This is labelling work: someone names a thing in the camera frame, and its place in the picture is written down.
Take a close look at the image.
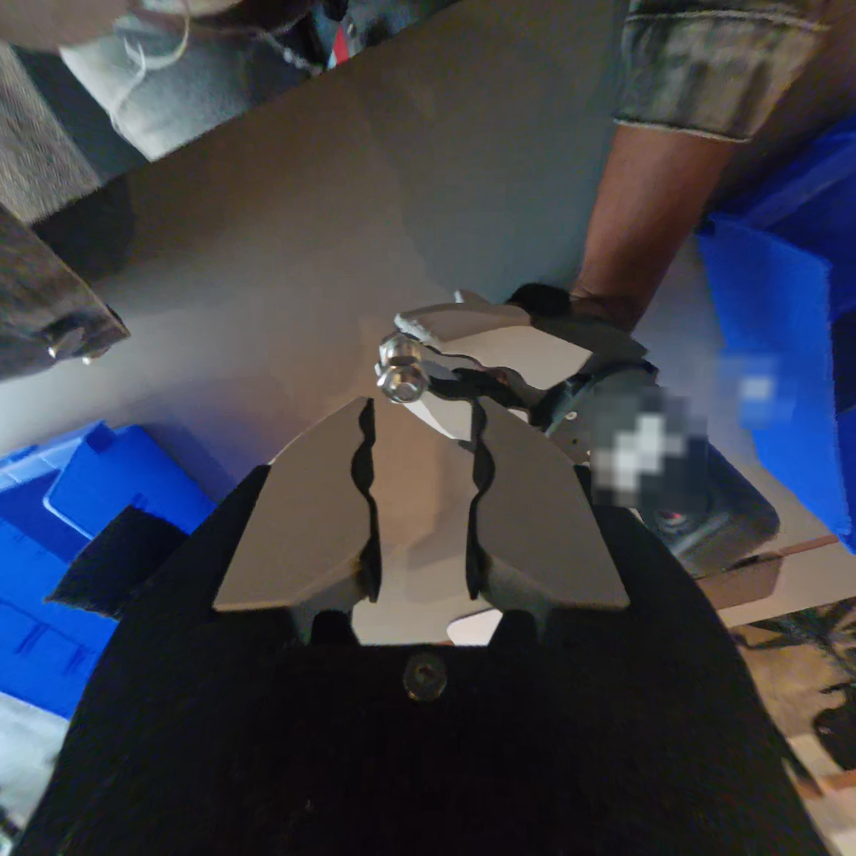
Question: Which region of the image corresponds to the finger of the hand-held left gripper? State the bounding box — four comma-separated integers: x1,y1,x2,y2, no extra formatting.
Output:
404,364,546,444
393,289,596,395

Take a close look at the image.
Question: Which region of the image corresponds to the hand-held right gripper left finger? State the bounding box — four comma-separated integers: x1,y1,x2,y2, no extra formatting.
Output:
213,396,383,644

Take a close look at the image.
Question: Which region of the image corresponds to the dark grey object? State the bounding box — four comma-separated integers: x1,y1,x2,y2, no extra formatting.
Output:
0,204,131,382

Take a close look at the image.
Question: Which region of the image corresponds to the person's left forearm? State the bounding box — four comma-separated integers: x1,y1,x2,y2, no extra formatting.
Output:
572,0,833,332

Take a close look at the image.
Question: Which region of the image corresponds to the grey sweatshirt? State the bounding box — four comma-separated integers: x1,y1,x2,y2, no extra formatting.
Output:
59,0,329,161

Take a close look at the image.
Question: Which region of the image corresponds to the blue plastic bin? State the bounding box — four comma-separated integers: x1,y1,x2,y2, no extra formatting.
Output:
0,420,218,720
695,120,856,556

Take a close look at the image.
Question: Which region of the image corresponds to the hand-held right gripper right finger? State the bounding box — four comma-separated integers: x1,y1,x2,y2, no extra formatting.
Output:
465,396,631,643

